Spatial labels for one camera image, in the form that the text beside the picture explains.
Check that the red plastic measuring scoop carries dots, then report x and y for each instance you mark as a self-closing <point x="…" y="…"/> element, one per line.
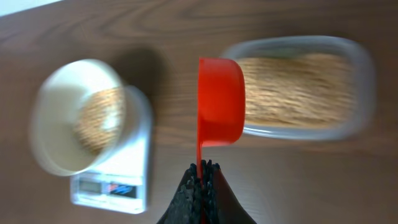
<point x="220" y="104"/>

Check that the soybeans in container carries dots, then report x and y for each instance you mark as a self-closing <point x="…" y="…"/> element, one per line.
<point x="308" y="91"/>

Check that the white ceramic bowl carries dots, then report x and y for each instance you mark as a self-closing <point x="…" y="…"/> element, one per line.
<point x="56" y="110"/>

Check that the soybeans in bowl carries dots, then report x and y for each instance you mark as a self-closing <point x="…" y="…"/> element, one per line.
<point x="99" y="120"/>

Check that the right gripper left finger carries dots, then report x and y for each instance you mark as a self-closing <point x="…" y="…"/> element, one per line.
<point x="185" y="206"/>

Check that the white digital kitchen scale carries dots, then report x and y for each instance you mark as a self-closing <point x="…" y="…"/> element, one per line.
<point x="121" y="183"/>

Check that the clear plastic soybean container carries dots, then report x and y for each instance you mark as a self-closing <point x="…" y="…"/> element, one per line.
<point x="364" y="80"/>

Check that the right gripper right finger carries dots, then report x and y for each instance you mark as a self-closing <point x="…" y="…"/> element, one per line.
<point x="220" y="205"/>

